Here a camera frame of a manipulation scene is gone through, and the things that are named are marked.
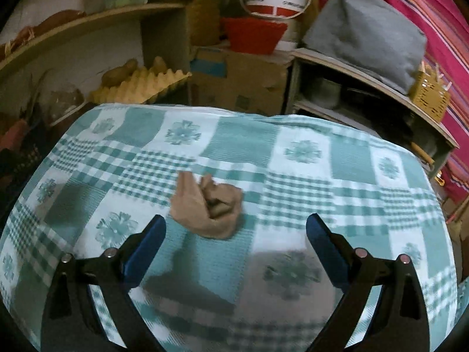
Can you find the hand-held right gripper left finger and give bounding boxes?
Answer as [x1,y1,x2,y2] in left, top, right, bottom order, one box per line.
[40,214,167,352]

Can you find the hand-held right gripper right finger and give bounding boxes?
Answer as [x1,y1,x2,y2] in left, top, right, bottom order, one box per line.
[306,213,430,352]

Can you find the brown paper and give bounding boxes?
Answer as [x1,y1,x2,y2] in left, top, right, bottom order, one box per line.
[169,171,245,241]

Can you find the green checked tablecloth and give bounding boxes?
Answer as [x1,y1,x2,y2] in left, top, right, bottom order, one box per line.
[0,103,463,352]

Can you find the yellow egg tray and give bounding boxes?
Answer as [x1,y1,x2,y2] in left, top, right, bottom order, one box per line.
[88,67,192,105]

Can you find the low wooden shelf unit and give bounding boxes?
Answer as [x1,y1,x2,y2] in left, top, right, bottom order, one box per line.
[284,49,461,182]

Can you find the brown potato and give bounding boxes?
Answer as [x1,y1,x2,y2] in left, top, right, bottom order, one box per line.
[101,59,140,86]

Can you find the yellow toothpick holder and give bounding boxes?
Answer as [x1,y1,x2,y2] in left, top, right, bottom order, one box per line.
[408,62,452,124]

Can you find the brown cardboard box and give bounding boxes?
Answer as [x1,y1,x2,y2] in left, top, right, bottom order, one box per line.
[190,45,294,117]

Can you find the grey cushion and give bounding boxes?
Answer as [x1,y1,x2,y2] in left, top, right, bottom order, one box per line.
[301,0,428,95]

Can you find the red plastic basket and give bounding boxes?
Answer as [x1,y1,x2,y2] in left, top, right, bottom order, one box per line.
[221,17,289,55]

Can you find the curved wooden shelf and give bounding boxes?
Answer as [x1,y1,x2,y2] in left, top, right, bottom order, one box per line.
[0,2,191,129]

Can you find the pink striped cloth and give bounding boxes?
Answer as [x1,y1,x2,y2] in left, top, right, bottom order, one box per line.
[361,0,469,202]

